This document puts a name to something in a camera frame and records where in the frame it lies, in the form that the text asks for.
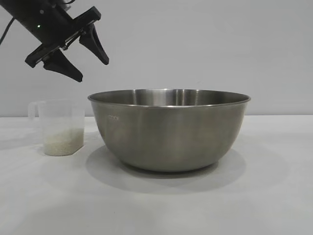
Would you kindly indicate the clear plastic measuring cup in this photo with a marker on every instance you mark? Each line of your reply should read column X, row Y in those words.
column 61, row 117

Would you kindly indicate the white uncooked rice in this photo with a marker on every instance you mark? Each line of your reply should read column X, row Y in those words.
column 62, row 144

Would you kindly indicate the stainless steel mixing bowl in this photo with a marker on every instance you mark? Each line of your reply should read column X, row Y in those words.
column 168, row 132

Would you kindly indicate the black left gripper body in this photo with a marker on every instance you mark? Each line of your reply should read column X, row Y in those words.
column 46, row 24

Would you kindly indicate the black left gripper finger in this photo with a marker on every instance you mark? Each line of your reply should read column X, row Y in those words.
column 95, row 45
column 64, row 66

